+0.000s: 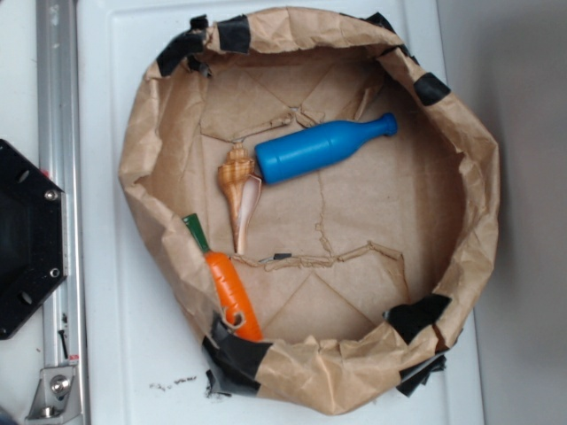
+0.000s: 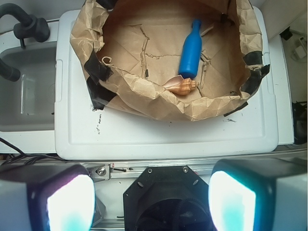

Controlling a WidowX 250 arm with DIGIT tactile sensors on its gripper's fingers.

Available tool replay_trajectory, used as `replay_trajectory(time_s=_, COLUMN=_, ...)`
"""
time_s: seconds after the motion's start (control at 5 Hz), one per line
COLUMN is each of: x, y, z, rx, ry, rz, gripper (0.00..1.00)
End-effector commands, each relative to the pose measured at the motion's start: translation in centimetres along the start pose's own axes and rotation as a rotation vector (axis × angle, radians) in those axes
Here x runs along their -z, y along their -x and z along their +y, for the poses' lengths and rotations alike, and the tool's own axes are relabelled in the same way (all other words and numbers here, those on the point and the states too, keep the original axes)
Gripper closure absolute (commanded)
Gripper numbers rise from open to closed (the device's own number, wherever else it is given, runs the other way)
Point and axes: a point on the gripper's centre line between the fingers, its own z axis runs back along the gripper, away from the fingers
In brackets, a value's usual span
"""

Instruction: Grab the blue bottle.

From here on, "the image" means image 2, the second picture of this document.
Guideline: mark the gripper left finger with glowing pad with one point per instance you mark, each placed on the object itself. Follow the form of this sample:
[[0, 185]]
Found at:
[[46, 198]]

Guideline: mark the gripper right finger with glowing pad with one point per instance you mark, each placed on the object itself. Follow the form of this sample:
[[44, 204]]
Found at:
[[259, 194]]

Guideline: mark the blue plastic bottle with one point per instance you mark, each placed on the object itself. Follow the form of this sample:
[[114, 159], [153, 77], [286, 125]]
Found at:
[[191, 52]]

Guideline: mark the white plastic bin lid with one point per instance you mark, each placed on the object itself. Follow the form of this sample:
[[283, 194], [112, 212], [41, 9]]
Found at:
[[83, 133]]

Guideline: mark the black object at right edge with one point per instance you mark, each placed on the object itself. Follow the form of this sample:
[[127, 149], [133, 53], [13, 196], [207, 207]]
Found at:
[[300, 122]]

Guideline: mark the grey toy sink basin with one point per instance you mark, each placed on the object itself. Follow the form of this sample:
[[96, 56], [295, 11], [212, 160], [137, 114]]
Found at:
[[28, 104]]

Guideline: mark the orange conch shell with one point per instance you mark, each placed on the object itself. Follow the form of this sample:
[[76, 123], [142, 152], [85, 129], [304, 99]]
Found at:
[[180, 86]]

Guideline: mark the crumpled brown paper bag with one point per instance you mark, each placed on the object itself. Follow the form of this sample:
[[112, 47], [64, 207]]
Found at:
[[130, 49]]

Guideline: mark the dark grey toy faucet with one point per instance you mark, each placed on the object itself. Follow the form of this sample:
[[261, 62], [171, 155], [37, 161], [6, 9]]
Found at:
[[28, 26]]

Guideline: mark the aluminium rail with bracket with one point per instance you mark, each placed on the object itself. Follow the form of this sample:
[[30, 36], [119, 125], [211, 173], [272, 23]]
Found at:
[[100, 171]]

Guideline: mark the black octagonal mount plate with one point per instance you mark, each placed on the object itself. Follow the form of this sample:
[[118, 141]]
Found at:
[[167, 199]]

